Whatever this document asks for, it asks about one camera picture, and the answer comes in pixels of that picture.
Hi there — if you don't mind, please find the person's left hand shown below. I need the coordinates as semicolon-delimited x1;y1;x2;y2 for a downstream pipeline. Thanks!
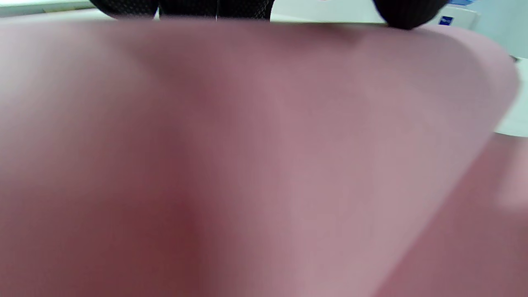
89;0;449;31

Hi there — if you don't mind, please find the pink cloth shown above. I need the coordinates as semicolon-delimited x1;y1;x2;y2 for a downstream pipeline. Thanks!
0;17;528;297

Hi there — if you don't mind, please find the white box with blue label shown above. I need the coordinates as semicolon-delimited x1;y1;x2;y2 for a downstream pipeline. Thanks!
427;0;482;30

